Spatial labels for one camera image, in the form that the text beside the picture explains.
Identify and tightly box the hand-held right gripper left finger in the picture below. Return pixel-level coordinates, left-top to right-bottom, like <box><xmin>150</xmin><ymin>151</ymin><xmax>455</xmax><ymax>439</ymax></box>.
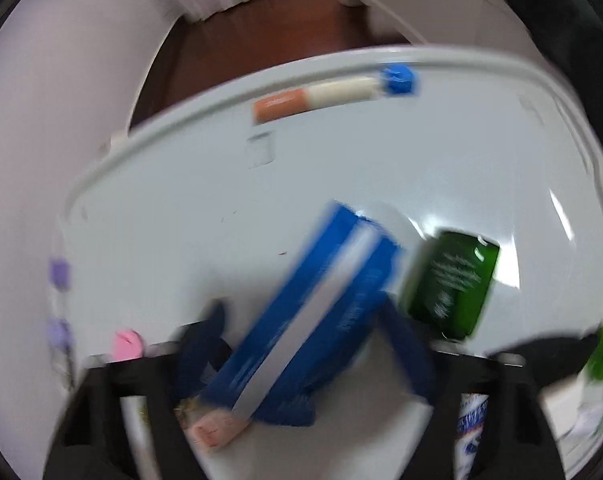
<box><xmin>42</xmin><ymin>201</ymin><xmax>369</xmax><ymax>480</ymax></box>

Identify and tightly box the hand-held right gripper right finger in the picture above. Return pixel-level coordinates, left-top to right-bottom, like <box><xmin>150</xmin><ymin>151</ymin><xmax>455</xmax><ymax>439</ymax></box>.
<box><xmin>246</xmin><ymin>232</ymin><xmax>567</xmax><ymax>480</ymax></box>

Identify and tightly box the blue cloth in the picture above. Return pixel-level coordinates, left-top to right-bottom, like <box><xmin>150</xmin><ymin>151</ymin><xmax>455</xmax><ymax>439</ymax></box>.
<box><xmin>174</xmin><ymin>300</ymin><xmax>432</xmax><ymax>428</ymax></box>

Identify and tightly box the dark green bottle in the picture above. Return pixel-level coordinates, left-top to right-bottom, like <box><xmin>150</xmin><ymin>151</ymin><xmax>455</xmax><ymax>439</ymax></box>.
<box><xmin>400</xmin><ymin>230</ymin><xmax>501</xmax><ymax>341</ymax></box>

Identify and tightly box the white blue cream tube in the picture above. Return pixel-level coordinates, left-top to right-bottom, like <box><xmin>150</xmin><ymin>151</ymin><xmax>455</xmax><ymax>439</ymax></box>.
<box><xmin>454</xmin><ymin>392</ymin><xmax>497</xmax><ymax>480</ymax></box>

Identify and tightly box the black flat cloth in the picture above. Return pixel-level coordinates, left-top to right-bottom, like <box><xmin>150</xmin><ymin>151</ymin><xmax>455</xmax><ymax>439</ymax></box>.
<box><xmin>486</xmin><ymin>327</ymin><xmax>603</xmax><ymax>391</ymax></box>

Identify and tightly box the orange white blue-capped tube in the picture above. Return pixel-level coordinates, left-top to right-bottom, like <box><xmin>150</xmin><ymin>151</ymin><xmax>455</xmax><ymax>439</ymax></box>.
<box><xmin>252</xmin><ymin>64</ymin><xmax>419</xmax><ymax>124</ymax></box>

